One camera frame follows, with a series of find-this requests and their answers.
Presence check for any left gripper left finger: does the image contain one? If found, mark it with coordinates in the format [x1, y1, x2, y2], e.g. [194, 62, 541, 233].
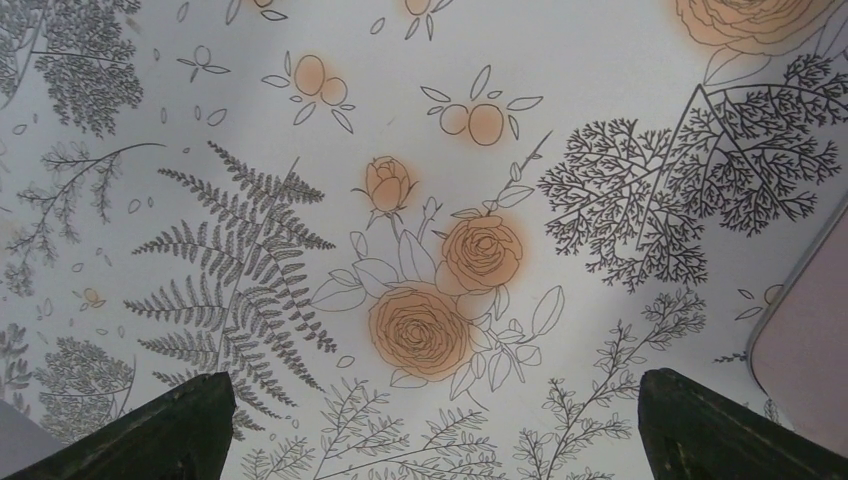
[6, 372, 236, 480]

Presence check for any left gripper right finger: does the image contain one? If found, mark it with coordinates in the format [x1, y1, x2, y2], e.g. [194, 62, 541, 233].
[638, 368, 847, 480]

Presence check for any metal tin of chess pieces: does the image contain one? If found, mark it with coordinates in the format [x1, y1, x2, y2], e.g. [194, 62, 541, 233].
[747, 200, 847, 455]

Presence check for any floral patterned table mat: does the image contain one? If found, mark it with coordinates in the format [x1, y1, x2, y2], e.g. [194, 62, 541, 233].
[1, 1, 847, 479]

